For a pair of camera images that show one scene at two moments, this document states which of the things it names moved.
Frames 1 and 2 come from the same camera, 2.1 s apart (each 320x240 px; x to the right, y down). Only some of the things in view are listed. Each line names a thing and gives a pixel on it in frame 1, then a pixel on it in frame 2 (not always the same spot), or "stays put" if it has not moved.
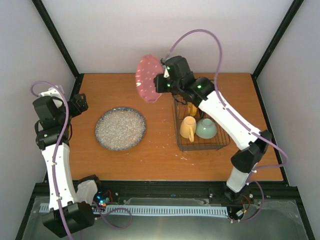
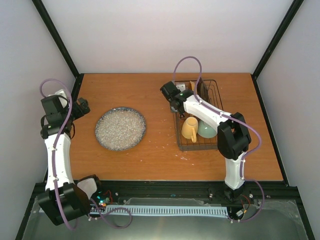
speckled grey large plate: [120, 128] stays put
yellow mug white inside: [188, 127] stays put
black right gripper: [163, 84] -> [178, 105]
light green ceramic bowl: [206, 128] stays put
